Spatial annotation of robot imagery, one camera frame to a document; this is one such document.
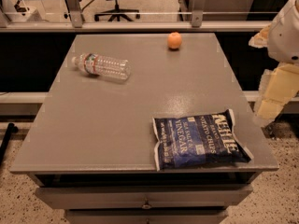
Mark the orange fruit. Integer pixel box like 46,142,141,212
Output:
167,32,182,49

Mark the blue potato chips bag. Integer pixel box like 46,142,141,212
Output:
153,109,253,171

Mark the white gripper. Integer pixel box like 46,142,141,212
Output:
249,0,299,121

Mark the grey drawer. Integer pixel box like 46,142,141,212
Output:
36,185,252,210
65,209,227,224

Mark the grey metal railing frame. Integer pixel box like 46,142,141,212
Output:
1,0,287,33

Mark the clear plastic water bottle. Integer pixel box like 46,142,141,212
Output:
72,53,131,80

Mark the upper grey drawer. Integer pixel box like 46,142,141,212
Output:
36,185,252,210

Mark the lower grey drawer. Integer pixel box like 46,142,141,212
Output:
65,209,227,224

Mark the black pole on floor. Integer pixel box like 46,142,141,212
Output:
0,123,18,164

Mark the grey cabinet with drawers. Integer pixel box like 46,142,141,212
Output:
11,34,278,213

